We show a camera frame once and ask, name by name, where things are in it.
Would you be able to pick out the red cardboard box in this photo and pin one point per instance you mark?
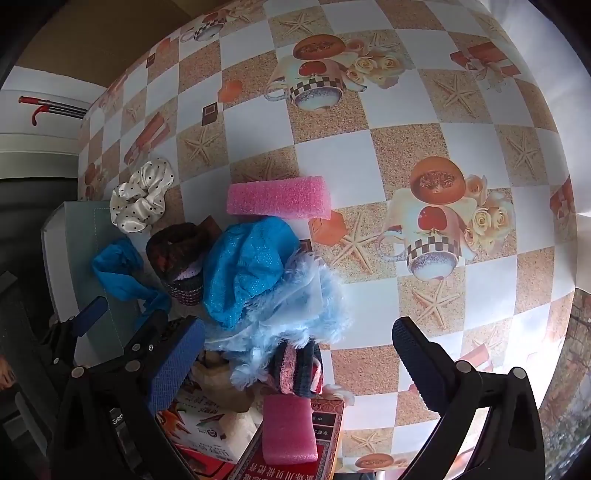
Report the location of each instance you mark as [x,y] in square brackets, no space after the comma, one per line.
[328,415]

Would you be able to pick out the pink and dark striped sock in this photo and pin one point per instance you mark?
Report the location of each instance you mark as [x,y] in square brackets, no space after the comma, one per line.
[298,369]

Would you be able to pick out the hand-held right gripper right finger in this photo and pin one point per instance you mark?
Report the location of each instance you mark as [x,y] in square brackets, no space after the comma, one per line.
[415,364]

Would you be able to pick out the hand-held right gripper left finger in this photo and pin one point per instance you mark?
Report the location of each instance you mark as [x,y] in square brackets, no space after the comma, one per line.
[175,364]

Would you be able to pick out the light blue fluffy cloth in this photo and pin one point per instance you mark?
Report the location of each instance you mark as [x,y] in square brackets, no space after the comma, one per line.
[318,314]

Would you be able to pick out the beige sock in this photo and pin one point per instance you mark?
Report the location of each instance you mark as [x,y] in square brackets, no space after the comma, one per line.
[217,378]

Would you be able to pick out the pink foam sponge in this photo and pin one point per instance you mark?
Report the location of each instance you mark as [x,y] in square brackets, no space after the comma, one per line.
[288,434]
[279,198]

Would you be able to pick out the checkered printed tablecloth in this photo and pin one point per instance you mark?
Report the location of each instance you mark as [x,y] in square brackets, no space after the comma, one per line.
[392,152]

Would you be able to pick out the white cardboard box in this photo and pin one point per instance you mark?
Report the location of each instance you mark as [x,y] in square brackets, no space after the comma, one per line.
[78,230]

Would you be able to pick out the floral tissue pack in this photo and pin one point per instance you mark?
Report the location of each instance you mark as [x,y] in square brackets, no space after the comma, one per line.
[207,429]

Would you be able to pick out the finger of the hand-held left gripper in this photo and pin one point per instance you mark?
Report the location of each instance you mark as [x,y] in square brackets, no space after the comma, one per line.
[91,316]

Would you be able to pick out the white polka dot scrunchie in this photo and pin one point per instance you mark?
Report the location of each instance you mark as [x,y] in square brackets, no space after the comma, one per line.
[138,194]

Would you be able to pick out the dark brown knit hat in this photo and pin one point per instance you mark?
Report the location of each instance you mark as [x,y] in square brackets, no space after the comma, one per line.
[171,249]

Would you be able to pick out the blue sequined cloth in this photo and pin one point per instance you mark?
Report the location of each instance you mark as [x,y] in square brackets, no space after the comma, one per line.
[244,272]

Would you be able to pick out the dark blue satin scrunchie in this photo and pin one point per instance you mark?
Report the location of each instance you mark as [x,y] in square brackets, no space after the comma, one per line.
[115,270]

